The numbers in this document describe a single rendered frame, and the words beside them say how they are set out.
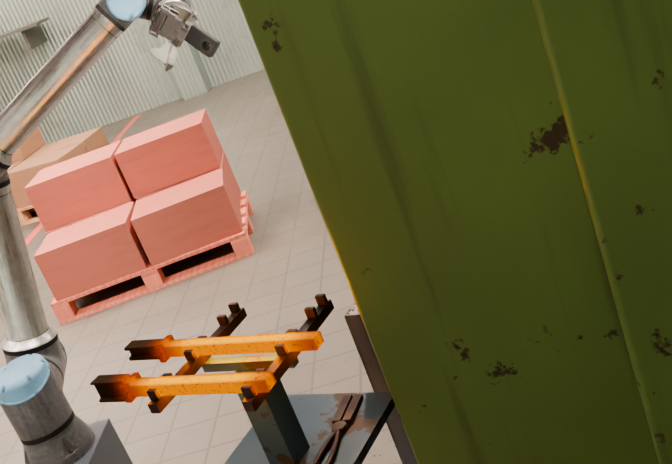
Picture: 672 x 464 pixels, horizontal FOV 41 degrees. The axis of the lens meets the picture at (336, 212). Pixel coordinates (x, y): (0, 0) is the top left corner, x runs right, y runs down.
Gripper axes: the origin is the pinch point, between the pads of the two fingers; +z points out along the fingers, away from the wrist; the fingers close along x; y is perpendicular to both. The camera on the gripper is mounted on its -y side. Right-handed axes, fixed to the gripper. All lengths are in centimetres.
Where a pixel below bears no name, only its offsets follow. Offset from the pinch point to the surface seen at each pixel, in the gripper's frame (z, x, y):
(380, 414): 70, -32, -56
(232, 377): 82, -28, -20
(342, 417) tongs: 67, -37, -51
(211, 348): 66, -33, -20
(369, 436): 76, -34, -53
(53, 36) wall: -856, -269, 7
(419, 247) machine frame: 88, 10, -33
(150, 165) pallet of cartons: -285, -143, -58
